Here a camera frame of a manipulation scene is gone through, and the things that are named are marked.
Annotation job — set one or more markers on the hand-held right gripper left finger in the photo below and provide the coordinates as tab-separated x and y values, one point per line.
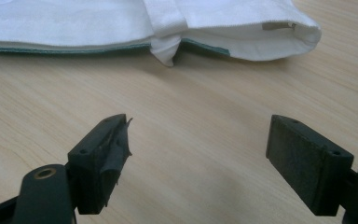
94	165

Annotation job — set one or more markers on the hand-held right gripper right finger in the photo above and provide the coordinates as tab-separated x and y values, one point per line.
304	168

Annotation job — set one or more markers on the white cloth tote bag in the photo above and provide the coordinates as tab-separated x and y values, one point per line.
84	25

